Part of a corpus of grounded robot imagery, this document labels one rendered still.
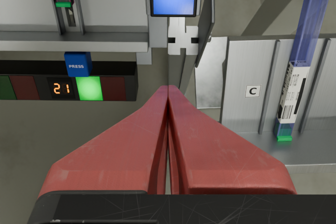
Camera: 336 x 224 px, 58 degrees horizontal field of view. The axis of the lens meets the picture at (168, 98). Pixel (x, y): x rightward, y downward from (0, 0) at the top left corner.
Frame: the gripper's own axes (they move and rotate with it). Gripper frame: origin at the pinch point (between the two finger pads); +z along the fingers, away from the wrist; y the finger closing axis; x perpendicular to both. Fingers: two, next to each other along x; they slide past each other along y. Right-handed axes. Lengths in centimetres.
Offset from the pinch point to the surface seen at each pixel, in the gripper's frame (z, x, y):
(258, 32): 49, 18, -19
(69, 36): 19.2, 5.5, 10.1
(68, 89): 21.5, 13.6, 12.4
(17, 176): 56, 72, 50
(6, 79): 21.5, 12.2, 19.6
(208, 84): 77, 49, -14
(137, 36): 19.4, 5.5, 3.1
